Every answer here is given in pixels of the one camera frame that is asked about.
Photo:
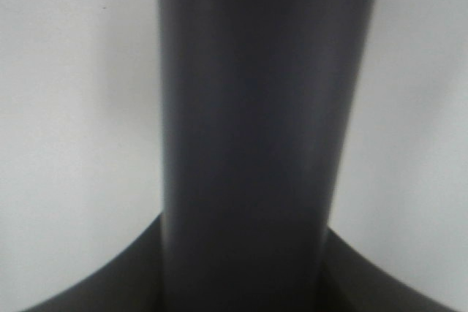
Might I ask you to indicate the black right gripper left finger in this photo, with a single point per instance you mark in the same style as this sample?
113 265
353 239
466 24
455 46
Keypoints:
132 281

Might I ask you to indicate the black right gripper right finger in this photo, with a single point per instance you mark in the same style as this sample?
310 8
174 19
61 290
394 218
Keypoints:
349 282

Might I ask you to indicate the purple hand brush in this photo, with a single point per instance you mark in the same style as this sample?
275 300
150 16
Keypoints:
256 97

